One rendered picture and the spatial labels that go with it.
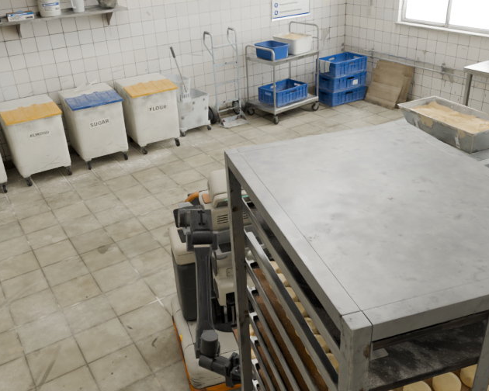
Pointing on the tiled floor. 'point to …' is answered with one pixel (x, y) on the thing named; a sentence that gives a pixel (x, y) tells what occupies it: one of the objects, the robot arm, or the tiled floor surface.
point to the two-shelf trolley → (289, 78)
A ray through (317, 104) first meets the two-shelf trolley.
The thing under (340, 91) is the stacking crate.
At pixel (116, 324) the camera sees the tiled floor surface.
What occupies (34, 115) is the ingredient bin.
